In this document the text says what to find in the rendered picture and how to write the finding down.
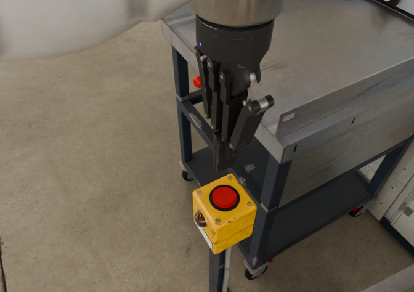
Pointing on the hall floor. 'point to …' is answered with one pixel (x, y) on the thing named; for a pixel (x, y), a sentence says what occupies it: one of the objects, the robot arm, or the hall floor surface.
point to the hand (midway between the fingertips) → (225, 150)
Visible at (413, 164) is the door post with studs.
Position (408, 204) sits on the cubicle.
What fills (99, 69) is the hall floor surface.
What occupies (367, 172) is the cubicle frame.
